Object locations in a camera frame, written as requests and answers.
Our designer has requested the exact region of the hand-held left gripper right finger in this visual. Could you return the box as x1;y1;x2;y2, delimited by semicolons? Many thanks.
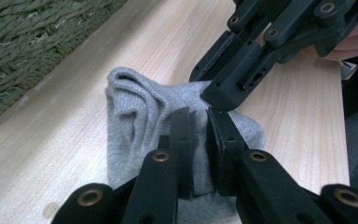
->
204;105;250;198

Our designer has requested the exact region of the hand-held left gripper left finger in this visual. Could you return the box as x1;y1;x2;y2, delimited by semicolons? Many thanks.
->
158;105;200;201

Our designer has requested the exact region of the grey sock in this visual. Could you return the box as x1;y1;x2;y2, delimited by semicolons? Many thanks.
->
106;78;267;224
104;66;264;224

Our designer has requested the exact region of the green woven basket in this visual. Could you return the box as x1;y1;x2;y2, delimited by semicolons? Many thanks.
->
0;0;129;127

